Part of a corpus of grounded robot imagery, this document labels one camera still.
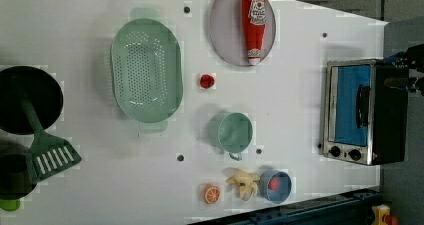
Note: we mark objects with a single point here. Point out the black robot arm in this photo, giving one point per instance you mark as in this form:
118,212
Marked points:
412,58

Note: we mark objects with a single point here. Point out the small red toy fruit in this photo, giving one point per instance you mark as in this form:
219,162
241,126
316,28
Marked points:
206,81

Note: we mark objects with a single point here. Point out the green mug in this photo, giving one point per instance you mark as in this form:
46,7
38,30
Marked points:
230,132

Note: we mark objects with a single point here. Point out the green perforated colander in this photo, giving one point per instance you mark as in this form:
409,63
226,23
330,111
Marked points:
146,66

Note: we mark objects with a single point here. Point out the yellow plush toy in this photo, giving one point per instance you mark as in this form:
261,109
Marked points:
246,182

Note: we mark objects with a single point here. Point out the orange slice toy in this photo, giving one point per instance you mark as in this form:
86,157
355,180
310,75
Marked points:
211,194

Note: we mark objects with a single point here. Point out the red ball in bowl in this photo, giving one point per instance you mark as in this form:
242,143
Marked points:
274,184

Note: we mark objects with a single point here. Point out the blue bowl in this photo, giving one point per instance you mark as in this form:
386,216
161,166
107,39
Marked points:
284,190

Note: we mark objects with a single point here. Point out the red ketchup bottle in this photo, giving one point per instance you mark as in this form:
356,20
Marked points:
254,24

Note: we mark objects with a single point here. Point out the black frying pan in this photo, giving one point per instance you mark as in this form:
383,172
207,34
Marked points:
39,87

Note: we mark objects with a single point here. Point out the green slotted spatula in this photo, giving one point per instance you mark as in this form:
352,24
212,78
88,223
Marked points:
48,155

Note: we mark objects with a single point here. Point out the yellow red clamp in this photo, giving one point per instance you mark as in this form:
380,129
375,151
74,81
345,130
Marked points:
383,216

